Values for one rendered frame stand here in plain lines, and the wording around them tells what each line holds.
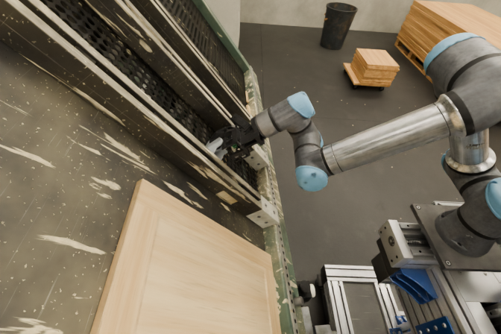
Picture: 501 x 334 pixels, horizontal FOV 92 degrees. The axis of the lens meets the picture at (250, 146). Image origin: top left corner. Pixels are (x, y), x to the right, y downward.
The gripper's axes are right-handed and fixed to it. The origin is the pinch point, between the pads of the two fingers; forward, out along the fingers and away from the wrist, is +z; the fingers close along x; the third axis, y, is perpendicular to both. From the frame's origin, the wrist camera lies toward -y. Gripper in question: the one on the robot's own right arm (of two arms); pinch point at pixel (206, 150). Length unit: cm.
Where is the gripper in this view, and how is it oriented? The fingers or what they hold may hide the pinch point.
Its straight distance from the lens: 79.3
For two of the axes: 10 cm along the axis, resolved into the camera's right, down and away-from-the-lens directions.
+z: -8.4, 4.2, 3.3
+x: 5.3, 5.7, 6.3
